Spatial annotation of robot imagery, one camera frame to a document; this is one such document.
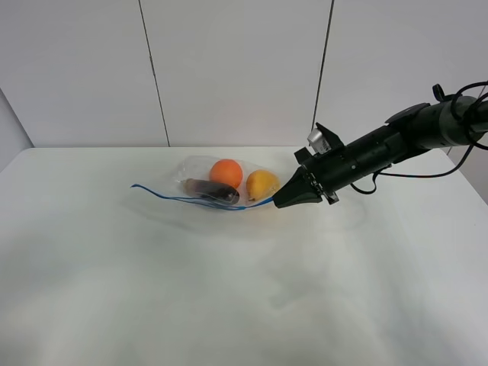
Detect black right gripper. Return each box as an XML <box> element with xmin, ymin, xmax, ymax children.
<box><xmin>272</xmin><ymin>124</ymin><xmax>393</xmax><ymax>209</ymax></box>

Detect clear zip bag blue seal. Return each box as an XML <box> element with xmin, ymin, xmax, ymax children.
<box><xmin>132</xmin><ymin>156</ymin><xmax>281</xmax><ymax>211</ymax></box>

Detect orange fruit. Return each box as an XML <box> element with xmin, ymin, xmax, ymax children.
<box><xmin>209</xmin><ymin>159</ymin><xmax>243</xmax><ymax>188</ymax></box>

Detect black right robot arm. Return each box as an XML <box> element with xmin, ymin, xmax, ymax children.
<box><xmin>273</xmin><ymin>96</ymin><xmax>487</xmax><ymax>208</ymax></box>

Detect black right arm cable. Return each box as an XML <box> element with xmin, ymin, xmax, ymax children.
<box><xmin>350</xmin><ymin>79</ymin><xmax>488</xmax><ymax>194</ymax></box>

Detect purple eggplant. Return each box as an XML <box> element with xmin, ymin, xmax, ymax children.
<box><xmin>181</xmin><ymin>178</ymin><xmax>240</xmax><ymax>205</ymax></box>

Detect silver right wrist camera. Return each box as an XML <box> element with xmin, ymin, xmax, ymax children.
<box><xmin>307</xmin><ymin>128</ymin><xmax>331</xmax><ymax>154</ymax></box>

